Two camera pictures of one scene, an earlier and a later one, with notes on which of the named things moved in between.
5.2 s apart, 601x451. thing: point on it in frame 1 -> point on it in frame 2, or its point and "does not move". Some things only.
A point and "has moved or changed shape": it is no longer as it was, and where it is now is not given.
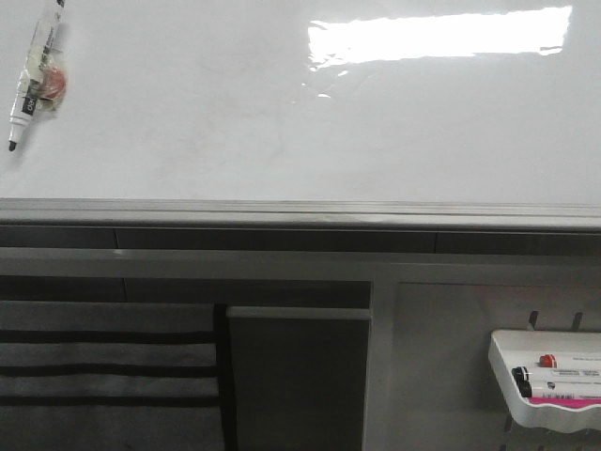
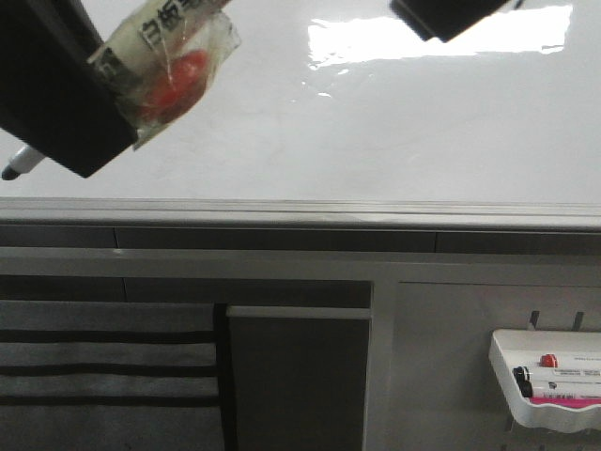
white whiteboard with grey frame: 457,115 does not move
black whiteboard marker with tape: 44,82 has moved or changed shape
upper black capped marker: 522,375 does not move
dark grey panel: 300,377 does not move
